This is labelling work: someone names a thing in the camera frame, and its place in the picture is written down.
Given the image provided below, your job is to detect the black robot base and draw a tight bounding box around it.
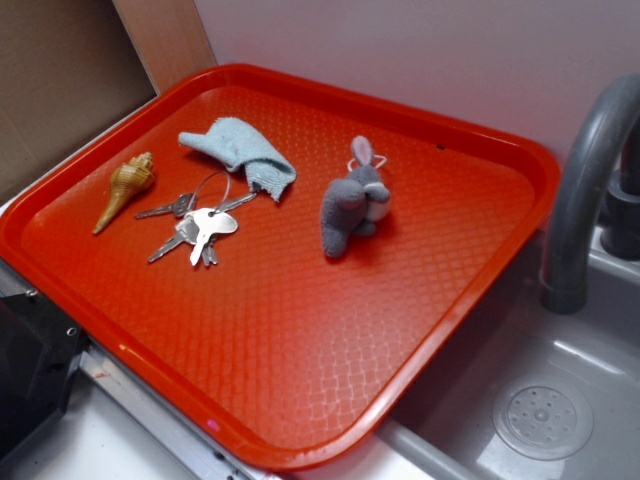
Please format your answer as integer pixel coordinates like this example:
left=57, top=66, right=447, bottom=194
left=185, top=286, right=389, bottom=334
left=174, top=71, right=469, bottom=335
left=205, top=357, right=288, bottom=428
left=1, top=289, right=86, bottom=467

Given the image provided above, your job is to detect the red plastic tray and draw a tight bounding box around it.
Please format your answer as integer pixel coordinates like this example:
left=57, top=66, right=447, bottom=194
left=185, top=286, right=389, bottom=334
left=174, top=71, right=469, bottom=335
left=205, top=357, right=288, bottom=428
left=1, top=65, right=560, bottom=472

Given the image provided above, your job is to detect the gray plush bunny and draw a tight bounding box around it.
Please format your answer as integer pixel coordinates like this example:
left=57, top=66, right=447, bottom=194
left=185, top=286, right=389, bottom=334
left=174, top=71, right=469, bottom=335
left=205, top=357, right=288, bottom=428
left=320, top=135, right=391, bottom=259

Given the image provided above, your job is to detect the silver key bunch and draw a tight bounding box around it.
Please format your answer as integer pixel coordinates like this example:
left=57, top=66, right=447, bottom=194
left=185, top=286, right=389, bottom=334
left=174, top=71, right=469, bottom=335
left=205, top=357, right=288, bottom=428
left=134, top=171, right=257, bottom=267

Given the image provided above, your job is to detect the light blue cloth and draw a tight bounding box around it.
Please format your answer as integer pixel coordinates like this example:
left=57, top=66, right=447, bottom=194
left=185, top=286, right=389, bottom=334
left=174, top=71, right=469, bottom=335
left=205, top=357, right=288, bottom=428
left=178, top=117, right=297, bottom=202

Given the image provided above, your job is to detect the tan spiral seashell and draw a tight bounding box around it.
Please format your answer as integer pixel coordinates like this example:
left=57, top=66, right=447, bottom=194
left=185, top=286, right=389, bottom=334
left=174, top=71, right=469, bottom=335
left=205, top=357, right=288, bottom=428
left=92, top=152, right=155, bottom=235

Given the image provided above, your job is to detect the gray toy sink basin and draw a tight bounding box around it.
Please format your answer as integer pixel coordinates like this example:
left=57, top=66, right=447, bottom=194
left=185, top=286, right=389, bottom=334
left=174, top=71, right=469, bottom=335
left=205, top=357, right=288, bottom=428
left=378, top=236, right=639, bottom=479

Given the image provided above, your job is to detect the sink drain strainer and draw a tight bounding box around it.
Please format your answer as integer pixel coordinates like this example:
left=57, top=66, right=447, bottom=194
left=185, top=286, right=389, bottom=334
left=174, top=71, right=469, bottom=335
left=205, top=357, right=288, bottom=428
left=492, top=379, right=594, bottom=461

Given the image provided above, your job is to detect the gray plastic faucet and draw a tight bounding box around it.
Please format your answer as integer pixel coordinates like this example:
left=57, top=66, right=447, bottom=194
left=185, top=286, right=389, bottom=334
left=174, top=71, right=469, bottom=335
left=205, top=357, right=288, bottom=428
left=539, top=73, right=639, bottom=314

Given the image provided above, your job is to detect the brown cardboard panel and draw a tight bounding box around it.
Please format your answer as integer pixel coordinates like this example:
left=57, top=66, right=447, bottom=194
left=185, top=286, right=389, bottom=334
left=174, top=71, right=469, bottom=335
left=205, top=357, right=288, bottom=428
left=1, top=1, right=155, bottom=201

